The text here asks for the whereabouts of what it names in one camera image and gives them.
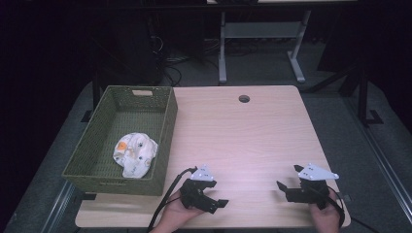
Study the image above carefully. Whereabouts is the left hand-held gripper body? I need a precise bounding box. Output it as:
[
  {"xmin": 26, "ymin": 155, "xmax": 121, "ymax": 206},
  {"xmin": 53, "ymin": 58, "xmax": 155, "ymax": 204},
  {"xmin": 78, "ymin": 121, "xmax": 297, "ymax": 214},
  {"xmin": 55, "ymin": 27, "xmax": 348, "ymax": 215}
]
[{"xmin": 179, "ymin": 164, "xmax": 216, "ymax": 212}]

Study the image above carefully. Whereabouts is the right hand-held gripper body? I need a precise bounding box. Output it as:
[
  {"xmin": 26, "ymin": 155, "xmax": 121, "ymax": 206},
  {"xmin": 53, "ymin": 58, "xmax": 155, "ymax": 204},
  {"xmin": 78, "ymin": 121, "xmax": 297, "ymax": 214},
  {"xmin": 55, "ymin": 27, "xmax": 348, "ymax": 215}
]
[{"xmin": 286, "ymin": 162, "xmax": 340, "ymax": 210}]

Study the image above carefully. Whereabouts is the white printed cloth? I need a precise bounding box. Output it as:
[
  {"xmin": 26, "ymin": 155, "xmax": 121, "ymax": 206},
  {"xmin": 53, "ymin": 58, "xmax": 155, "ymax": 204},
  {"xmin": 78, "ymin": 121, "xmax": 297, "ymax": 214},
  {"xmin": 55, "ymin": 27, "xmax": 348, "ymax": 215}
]
[{"xmin": 112, "ymin": 131, "xmax": 159, "ymax": 180}]

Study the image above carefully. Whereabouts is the green woven basket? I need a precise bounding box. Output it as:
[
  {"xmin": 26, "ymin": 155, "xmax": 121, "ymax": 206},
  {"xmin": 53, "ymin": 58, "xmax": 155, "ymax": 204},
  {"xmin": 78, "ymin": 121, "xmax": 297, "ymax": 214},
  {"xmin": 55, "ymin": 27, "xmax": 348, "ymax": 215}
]
[{"xmin": 61, "ymin": 84, "xmax": 179, "ymax": 197}]

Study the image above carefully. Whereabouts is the person's left hand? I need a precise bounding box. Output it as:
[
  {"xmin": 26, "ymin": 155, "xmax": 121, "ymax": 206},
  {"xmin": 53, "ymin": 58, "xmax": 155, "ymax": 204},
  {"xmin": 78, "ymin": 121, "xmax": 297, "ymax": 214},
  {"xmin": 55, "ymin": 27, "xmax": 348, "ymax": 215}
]
[{"xmin": 152, "ymin": 189, "xmax": 207, "ymax": 233}]

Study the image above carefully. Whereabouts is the person's right hand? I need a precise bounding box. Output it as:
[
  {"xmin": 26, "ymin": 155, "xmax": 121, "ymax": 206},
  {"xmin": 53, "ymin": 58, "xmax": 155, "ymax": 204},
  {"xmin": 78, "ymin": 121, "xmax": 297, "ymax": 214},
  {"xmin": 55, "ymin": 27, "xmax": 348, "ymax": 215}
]
[{"xmin": 309, "ymin": 191, "xmax": 341, "ymax": 233}]

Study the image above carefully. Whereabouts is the black metal stand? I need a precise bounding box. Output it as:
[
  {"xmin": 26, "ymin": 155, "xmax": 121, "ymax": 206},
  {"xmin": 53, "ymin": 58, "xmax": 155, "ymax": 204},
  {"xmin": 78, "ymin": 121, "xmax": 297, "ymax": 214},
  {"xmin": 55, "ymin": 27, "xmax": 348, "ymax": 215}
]
[{"xmin": 304, "ymin": 62, "xmax": 385, "ymax": 128}]

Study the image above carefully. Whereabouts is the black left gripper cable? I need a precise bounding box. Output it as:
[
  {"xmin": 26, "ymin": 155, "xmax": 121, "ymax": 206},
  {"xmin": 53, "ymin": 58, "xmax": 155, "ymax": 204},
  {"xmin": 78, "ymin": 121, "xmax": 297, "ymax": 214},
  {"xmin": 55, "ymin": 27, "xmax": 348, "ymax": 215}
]
[{"xmin": 147, "ymin": 166, "xmax": 198, "ymax": 233}]

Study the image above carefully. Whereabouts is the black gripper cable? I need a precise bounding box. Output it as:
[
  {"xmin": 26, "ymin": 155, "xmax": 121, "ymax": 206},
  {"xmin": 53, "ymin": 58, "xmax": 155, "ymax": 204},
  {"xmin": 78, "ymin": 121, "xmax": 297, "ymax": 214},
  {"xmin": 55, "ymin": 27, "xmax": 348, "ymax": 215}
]
[
  {"xmin": 325, "ymin": 185, "xmax": 382, "ymax": 233},
  {"xmin": 147, "ymin": 166, "xmax": 198, "ymax": 233}
]

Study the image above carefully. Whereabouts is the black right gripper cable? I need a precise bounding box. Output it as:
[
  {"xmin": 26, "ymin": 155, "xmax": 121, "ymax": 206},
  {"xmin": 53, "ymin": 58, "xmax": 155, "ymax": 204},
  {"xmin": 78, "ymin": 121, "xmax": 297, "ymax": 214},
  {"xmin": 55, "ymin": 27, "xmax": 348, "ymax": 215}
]
[{"xmin": 325, "ymin": 185, "xmax": 382, "ymax": 233}]

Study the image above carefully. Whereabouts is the grey metal floor rail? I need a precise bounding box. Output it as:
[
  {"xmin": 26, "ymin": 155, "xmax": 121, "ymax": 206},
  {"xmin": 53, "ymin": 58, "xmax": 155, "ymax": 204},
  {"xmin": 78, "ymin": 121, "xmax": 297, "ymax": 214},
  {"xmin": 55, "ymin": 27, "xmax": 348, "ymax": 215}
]
[
  {"xmin": 42, "ymin": 181, "xmax": 77, "ymax": 233},
  {"xmin": 343, "ymin": 96, "xmax": 412, "ymax": 224}
]

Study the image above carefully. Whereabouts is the tangle of floor cables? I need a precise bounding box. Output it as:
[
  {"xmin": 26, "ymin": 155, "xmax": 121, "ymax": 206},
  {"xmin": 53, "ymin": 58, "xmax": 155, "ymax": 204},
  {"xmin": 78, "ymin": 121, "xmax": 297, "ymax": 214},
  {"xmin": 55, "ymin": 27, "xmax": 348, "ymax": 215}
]
[{"xmin": 154, "ymin": 32, "xmax": 222, "ymax": 86}]

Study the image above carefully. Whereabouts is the white metal desk frame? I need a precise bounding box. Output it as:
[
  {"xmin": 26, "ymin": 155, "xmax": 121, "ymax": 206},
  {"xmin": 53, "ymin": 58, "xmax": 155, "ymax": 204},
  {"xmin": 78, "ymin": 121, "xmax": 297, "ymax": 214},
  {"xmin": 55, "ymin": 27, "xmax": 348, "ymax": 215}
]
[{"xmin": 206, "ymin": 0, "xmax": 358, "ymax": 84}]

